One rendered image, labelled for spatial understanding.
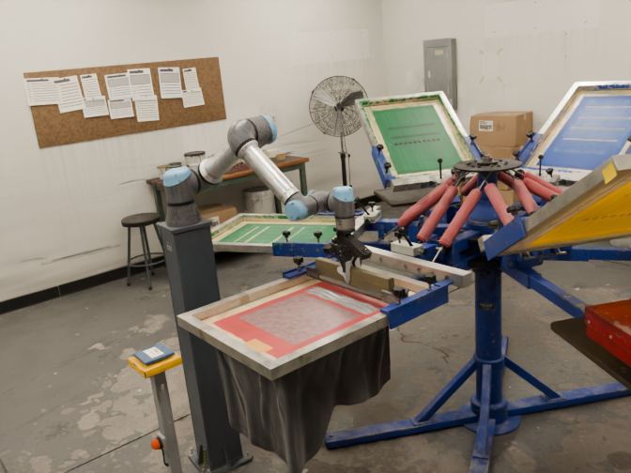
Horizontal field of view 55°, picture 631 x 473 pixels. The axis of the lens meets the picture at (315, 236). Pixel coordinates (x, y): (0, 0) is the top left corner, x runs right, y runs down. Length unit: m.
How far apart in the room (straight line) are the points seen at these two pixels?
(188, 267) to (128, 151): 3.33
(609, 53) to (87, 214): 4.86
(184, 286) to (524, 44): 4.75
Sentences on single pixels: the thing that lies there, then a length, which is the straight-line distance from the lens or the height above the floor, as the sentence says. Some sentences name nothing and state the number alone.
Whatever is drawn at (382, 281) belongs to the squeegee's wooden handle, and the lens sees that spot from 2.16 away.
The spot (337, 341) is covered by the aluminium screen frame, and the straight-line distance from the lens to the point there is 1.91.
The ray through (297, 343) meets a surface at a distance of 1.97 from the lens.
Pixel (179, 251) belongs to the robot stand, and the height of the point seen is 1.10.
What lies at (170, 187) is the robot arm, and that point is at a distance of 2.60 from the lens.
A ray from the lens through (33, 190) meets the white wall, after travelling 5.63.
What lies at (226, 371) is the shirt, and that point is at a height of 0.78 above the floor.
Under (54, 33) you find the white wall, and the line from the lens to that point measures 5.69.
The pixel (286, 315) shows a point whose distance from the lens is 2.19.
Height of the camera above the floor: 1.83
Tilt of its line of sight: 16 degrees down
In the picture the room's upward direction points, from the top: 5 degrees counter-clockwise
